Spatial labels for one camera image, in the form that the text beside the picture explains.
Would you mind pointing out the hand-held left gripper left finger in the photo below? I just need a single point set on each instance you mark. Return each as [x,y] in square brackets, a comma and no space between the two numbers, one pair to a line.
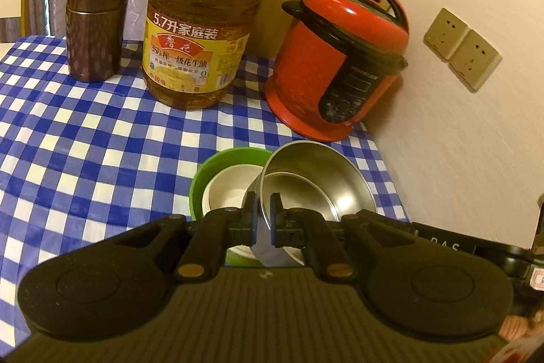
[250,218]

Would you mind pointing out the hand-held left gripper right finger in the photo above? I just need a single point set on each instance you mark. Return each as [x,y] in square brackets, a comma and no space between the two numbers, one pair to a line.
[277,218]

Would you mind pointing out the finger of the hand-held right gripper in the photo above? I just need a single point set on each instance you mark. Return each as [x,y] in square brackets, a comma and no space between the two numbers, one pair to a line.
[391,219]

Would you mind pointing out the white bowl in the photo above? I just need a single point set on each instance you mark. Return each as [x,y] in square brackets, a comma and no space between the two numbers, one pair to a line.
[229,188]

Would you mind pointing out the stainless steel bowl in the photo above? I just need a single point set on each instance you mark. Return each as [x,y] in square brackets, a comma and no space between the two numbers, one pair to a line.
[314,184]

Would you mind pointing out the green plastic bowl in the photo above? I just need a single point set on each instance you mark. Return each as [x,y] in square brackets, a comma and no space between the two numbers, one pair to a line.
[199,184]

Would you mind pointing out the red electric pressure cooker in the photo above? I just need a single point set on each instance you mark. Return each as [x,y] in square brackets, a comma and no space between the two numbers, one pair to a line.
[314,61]

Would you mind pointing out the blue white checkered tablecloth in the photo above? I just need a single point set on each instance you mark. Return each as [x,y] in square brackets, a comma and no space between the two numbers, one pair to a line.
[85,133]

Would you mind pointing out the large cooking oil bottle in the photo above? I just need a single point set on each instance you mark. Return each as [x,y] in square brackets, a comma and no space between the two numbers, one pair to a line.
[199,27]

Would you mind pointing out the brown metal thermos jar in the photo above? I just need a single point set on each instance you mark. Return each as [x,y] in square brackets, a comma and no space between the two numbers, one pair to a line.
[95,27]

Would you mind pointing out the beige wall socket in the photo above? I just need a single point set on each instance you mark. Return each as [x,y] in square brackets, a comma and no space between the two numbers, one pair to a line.
[446,33]
[474,61]

